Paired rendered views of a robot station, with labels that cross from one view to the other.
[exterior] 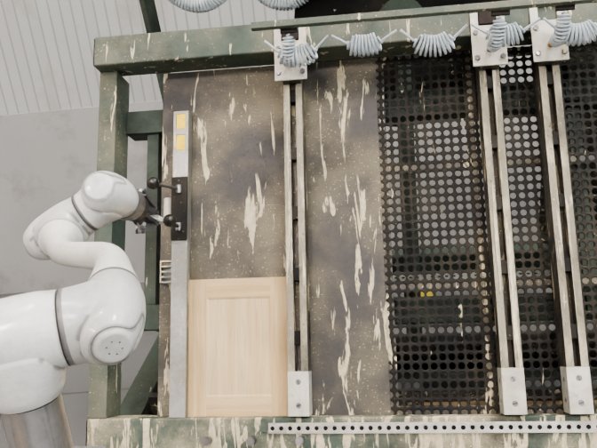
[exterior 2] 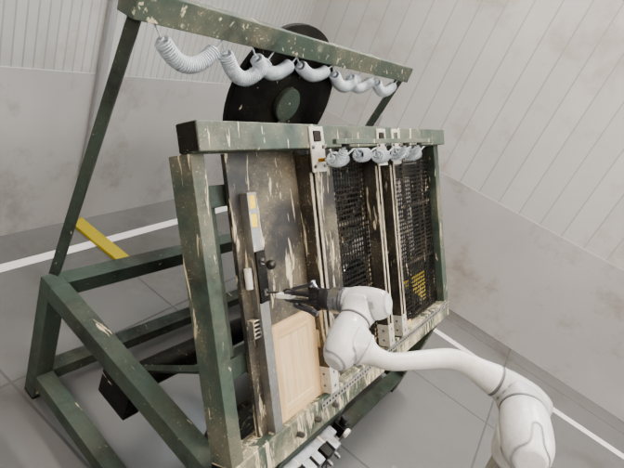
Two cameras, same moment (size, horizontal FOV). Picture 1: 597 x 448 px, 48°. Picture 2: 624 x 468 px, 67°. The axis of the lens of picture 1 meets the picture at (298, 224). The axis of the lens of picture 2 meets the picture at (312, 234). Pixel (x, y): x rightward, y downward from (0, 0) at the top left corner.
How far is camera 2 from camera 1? 2.22 m
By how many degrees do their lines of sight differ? 64
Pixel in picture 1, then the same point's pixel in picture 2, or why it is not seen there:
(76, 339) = not seen: hidden behind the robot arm
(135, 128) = not seen: hidden behind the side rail
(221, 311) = (286, 344)
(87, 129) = not seen: outside the picture
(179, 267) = (267, 322)
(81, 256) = (439, 363)
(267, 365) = (310, 369)
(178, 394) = (278, 414)
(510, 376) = (390, 328)
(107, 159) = (210, 243)
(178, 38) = (257, 130)
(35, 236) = (357, 355)
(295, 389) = (333, 376)
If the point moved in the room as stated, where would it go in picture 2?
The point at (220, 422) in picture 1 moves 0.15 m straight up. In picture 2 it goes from (302, 418) to (315, 394)
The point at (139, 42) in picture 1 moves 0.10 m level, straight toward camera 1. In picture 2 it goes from (231, 130) to (257, 142)
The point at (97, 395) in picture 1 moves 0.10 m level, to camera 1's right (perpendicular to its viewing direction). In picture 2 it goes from (236, 448) to (252, 431)
